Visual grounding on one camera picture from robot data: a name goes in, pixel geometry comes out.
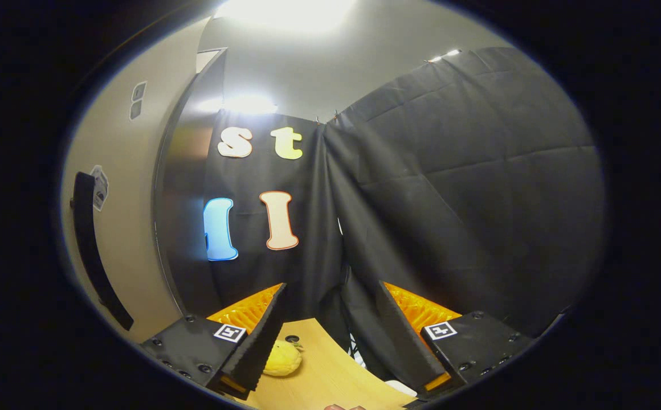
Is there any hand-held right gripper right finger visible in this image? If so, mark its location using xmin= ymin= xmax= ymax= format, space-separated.
xmin=376 ymin=280 xmax=538 ymax=399

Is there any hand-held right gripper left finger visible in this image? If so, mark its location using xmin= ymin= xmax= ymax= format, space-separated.
xmin=138 ymin=283 xmax=288 ymax=401

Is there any grey cabinet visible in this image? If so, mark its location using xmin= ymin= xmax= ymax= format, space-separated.
xmin=154 ymin=48 xmax=229 ymax=317

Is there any yellow soft toy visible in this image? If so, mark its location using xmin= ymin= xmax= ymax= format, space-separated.
xmin=262 ymin=336 xmax=304 ymax=377

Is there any black backdrop cloth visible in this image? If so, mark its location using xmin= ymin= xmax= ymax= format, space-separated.
xmin=202 ymin=47 xmax=607 ymax=393

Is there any black door handle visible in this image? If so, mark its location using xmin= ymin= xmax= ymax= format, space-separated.
xmin=70 ymin=171 xmax=135 ymax=331

